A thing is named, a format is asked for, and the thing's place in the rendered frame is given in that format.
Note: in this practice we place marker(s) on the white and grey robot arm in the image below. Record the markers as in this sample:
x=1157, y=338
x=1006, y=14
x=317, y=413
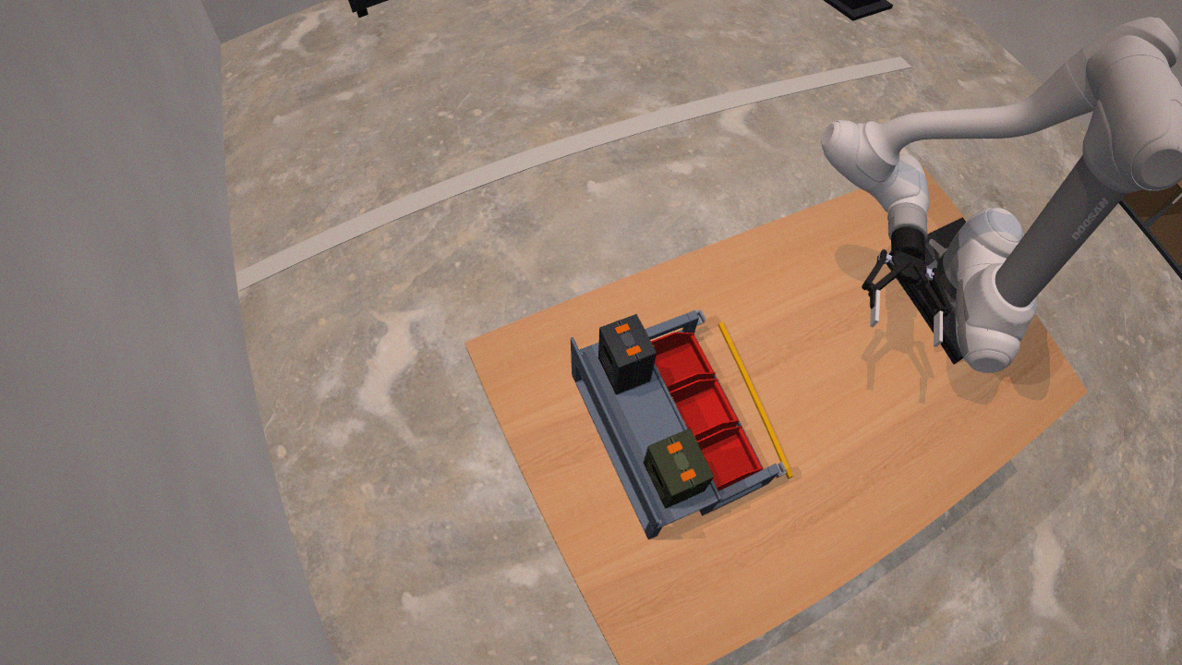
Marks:
x=1135, y=135

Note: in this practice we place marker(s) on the yellow bar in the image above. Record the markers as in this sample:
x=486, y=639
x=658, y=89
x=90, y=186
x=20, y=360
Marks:
x=757, y=402

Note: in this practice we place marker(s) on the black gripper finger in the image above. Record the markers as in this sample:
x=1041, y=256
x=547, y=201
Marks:
x=936, y=298
x=874, y=289

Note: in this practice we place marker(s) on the red open bin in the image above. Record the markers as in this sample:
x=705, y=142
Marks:
x=727, y=455
x=701, y=407
x=678, y=357

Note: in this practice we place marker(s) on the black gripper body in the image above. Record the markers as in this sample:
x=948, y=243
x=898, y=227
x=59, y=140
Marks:
x=908, y=243

